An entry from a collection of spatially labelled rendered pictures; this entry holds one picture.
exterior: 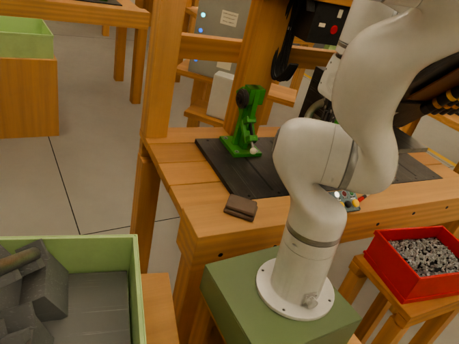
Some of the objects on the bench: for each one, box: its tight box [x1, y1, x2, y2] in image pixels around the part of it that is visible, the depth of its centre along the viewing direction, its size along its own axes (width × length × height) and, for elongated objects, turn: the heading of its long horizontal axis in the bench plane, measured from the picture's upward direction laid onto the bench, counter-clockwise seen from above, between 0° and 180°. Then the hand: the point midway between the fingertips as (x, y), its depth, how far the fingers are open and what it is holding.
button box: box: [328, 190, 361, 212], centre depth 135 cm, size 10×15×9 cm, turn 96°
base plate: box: [195, 137, 443, 200], centre depth 166 cm, size 42×110×2 cm, turn 96°
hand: (328, 118), depth 94 cm, fingers closed
